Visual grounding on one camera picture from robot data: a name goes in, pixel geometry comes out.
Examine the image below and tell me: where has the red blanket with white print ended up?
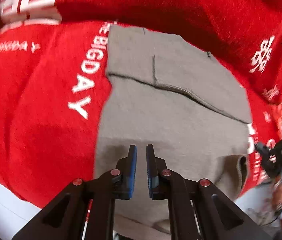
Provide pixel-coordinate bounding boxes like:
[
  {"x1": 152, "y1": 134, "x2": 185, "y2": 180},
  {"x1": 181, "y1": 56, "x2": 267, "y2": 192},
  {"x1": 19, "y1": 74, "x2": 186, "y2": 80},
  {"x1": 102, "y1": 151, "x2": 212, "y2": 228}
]
[{"x1": 0, "y1": 0, "x2": 282, "y2": 207}]

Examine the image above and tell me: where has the grey small cloth garment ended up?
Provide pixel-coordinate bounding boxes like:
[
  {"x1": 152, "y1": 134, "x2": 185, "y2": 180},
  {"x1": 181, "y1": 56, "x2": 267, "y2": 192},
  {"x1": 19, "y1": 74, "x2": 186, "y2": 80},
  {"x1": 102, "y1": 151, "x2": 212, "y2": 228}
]
[{"x1": 95, "y1": 26, "x2": 251, "y2": 239}]

